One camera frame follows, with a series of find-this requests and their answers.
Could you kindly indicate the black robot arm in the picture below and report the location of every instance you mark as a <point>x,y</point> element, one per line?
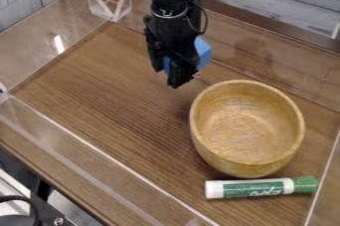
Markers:
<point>170,8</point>

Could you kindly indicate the brown wooden bowl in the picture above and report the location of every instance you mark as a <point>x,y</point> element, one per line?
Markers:
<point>247,128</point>

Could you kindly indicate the black metal table frame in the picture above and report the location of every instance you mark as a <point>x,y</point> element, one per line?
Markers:
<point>51,216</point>

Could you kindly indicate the green white dry-erase marker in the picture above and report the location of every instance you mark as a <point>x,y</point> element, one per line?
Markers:
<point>259,187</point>

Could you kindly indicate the clear acrylic tray wall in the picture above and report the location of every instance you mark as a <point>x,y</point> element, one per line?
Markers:
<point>91,118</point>

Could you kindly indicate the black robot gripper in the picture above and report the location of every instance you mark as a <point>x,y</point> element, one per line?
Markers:
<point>171,37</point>

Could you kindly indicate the blue rectangular block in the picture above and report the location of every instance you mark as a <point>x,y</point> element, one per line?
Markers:
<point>204,52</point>

